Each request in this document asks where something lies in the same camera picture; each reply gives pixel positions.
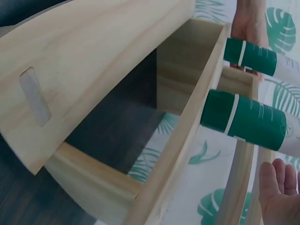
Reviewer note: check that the person's right hand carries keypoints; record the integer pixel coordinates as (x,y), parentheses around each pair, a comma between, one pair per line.
(279,201)

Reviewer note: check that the person's right fingers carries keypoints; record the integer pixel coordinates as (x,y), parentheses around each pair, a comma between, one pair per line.
(273,178)

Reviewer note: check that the person's left hand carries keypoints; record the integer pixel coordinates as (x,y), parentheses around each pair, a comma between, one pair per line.
(246,21)

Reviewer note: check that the person's left fingers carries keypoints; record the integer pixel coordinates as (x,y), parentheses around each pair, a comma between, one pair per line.
(235,65)

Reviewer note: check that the green capped white tube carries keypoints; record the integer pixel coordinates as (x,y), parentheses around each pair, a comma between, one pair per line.
(248,119)
(255,56)

